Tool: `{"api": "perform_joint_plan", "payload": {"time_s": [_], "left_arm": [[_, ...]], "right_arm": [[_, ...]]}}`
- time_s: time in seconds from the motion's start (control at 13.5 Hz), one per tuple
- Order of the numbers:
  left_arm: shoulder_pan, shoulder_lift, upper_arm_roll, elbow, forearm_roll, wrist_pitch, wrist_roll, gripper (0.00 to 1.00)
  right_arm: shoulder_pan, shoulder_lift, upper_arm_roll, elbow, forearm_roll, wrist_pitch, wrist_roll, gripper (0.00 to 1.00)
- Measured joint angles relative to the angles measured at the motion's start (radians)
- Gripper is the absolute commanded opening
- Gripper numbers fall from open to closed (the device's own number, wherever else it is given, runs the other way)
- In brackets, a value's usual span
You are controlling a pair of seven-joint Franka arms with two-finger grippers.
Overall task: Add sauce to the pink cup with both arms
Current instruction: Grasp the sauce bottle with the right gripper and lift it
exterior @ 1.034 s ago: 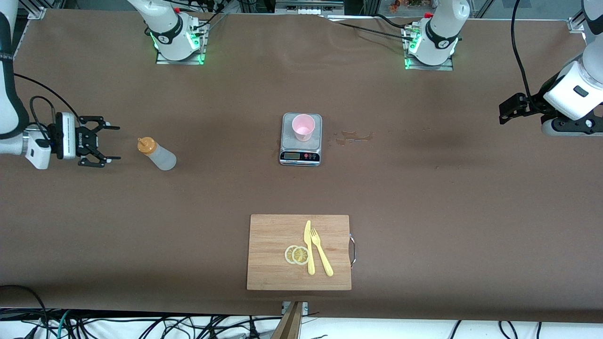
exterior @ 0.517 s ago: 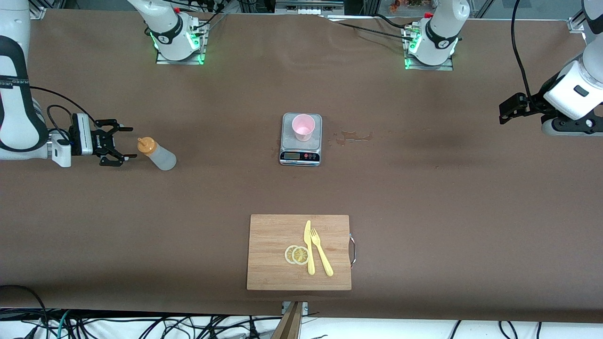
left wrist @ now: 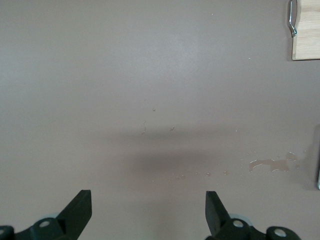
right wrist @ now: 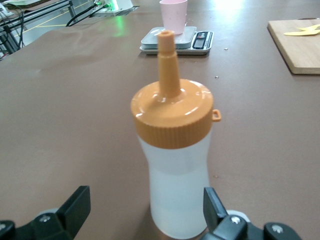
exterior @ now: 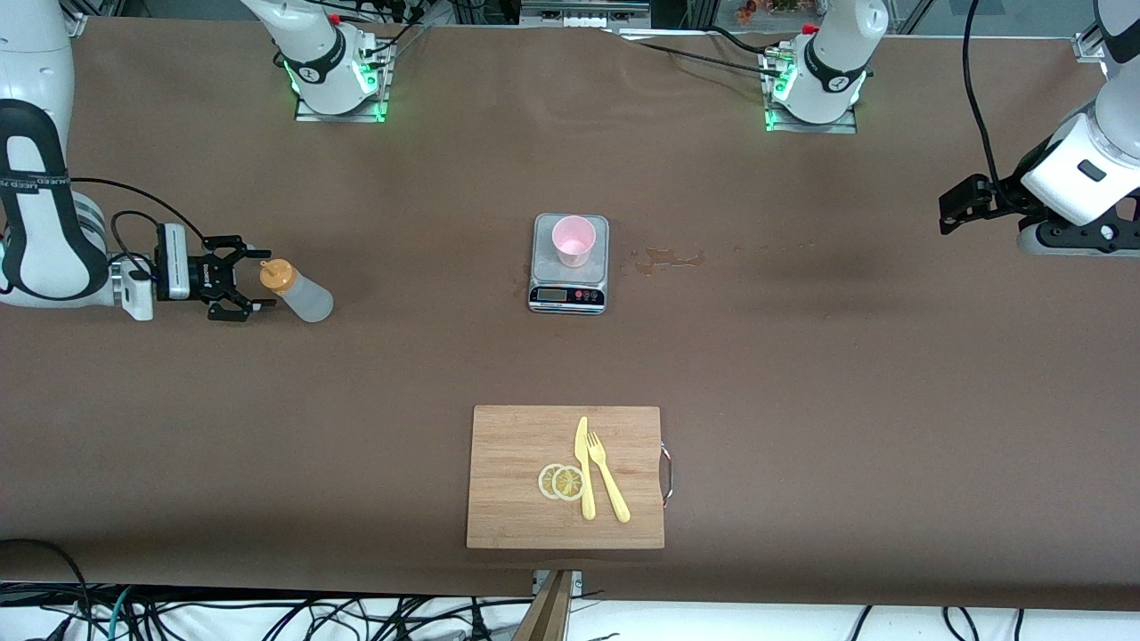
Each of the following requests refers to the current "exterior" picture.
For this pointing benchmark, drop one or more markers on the pink plastic cup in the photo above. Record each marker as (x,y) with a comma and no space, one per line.
(574,240)

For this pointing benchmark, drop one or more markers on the wooden beam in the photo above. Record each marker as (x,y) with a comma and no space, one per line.
(548,614)

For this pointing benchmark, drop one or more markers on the brown table cover sheet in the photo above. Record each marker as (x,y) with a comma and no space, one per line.
(267,445)

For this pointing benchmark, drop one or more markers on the lemon slice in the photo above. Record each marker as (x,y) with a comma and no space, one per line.
(568,483)
(545,482)

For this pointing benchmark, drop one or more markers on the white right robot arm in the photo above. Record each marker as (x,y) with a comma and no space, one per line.
(36,258)

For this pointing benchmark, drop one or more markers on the clear sauce bottle orange cap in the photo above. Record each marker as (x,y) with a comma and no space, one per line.
(307,301)

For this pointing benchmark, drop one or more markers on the silver digital kitchen scale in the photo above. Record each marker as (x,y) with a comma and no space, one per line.
(543,265)

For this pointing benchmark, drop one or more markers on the yellow plastic knife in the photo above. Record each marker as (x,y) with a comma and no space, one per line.
(582,445)

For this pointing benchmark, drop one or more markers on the grey power strip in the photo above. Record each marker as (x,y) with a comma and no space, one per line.
(588,20)

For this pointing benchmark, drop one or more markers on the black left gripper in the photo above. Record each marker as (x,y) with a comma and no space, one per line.
(999,196)

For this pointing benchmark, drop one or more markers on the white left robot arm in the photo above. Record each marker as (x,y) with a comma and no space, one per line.
(837,62)

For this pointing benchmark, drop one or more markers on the spilled liquid puddle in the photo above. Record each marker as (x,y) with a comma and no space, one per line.
(663,258)

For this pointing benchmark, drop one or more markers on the yellow plastic fork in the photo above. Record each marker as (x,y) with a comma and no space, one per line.
(610,490)

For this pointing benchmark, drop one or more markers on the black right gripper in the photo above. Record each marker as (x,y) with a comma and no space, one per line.
(198,277)

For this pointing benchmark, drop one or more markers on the small metal bracket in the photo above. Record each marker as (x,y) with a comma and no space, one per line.
(577,580)

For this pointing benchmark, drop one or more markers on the aluminium frame corner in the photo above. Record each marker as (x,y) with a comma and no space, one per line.
(1088,46)

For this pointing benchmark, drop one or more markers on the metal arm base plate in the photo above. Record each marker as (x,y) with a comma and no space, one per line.
(846,127)
(307,114)

